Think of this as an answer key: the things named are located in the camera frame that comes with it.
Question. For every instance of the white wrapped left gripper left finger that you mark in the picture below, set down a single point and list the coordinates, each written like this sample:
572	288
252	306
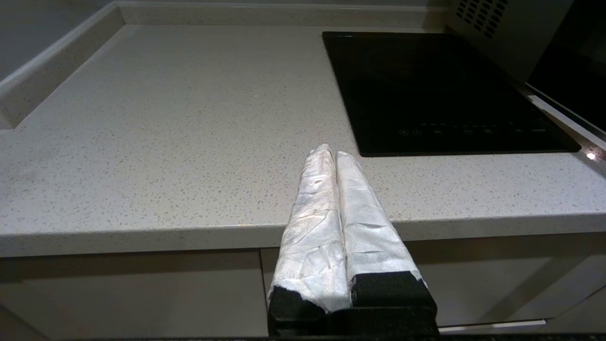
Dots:
312	237

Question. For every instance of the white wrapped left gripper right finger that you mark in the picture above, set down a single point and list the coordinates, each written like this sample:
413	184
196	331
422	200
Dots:
369	232

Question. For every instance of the black glass microwave door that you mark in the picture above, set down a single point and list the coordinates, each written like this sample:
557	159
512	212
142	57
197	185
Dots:
577	71

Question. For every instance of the grey cabinet drawer front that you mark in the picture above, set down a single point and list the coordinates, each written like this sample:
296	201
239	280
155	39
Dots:
132	298
497	279

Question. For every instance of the black induction cooktop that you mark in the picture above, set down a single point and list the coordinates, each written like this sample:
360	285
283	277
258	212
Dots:
435	94

